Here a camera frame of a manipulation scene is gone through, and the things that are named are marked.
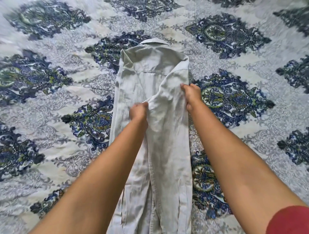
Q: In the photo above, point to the white long-sleeved shirt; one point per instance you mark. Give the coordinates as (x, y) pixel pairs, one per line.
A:
(164, 144)

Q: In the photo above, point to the person's right hand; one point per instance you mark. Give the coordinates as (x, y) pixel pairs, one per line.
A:
(192, 96)

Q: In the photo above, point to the person's left hand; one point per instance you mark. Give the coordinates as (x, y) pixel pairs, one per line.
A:
(138, 113)

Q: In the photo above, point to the person's left forearm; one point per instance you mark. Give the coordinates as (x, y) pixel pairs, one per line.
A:
(96, 188)

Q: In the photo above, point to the person's right forearm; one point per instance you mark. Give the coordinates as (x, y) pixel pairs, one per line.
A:
(241, 168)

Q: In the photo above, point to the bed with blue patterned sheet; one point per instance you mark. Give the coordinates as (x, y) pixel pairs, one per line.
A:
(241, 60)

